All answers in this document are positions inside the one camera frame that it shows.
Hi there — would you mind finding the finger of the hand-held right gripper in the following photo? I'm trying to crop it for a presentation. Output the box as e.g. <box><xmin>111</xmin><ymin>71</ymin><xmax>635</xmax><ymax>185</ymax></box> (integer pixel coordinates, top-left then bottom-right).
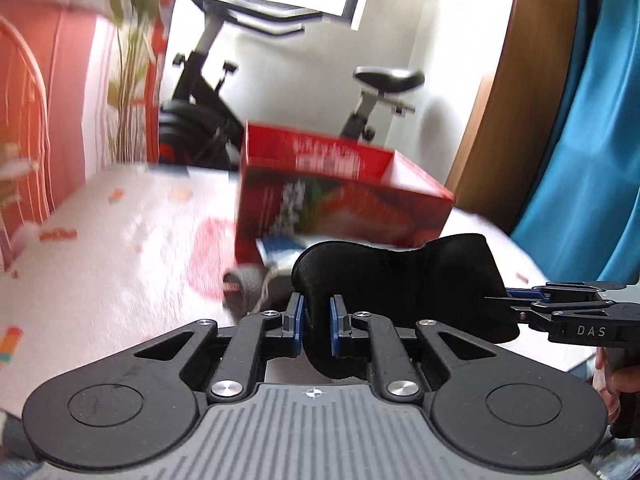
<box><xmin>484</xmin><ymin>296</ymin><xmax>618</xmax><ymax>331</ymax></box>
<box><xmin>505</xmin><ymin>281</ymin><xmax>626</xmax><ymax>307</ymax></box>

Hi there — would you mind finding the black fabric sleeve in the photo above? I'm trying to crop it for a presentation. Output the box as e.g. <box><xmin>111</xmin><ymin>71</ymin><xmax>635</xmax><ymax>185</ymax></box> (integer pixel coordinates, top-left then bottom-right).
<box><xmin>291</xmin><ymin>233</ymin><xmax>521</xmax><ymax>381</ymax></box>

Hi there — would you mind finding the red strawberry print cardboard box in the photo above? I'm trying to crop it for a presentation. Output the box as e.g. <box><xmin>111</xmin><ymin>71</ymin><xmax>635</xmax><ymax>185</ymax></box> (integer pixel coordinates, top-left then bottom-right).
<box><xmin>234</xmin><ymin>121</ymin><xmax>457</xmax><ymax>266</ymax></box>

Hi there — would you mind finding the blue and white packet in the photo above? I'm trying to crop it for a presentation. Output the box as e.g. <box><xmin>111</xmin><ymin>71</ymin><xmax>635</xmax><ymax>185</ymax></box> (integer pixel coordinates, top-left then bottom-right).
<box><xmin>256</xmin><ymin>235</ymin><xmax>312</xmax><ymax>281</ymax></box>

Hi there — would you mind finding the black exercise bike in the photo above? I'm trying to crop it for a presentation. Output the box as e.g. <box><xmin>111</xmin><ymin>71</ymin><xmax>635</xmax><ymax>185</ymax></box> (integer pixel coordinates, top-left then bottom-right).
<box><xmin>157</xmin><ymin>0</ymin><xmax>426</xmax><ymax>171</ymax></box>

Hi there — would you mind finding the grey rolled sock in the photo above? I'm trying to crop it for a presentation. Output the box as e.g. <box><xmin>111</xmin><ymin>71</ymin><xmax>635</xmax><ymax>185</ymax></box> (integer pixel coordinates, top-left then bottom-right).
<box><xmin>222</xmin><ymin>266</ymin><xmax>281</xmax><ymax>315</ymax></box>

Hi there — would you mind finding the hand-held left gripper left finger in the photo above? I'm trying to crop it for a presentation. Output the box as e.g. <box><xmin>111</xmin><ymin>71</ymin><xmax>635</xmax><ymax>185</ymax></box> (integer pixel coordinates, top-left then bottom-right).
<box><xmin>132</xmin><ymin>294</ymin><xmax>306</xmax><ymax>404</ymax></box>

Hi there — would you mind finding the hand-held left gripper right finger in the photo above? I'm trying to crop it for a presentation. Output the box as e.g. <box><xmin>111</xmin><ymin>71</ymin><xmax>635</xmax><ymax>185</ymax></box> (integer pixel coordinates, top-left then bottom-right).
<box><xmin>329</xmin><ymin>294</ymin><xmax>501</xmax><ymax>404</ymax></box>

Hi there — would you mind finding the person's right hand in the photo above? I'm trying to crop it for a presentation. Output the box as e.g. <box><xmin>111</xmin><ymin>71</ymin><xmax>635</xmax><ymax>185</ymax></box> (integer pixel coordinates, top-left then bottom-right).
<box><xmin>594</xmin><ymin>347</ymin><xmax>640</xmax><ymax>423</ymax></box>

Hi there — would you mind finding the blue curtain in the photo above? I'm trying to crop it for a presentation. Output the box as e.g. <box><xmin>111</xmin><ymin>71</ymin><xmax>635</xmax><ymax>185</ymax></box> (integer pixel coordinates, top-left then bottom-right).
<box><xmin>510</xmin><ymin>0</ymin><xmax>640</xmax><ymax>286</ymax></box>

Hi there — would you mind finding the wooden door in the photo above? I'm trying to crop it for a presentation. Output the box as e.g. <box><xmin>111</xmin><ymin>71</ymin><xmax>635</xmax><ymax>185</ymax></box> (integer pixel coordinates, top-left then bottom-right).
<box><xmin>445</xmin><ymin>0</ymin><xmax>608</xmax><ymax>236</ymax></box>

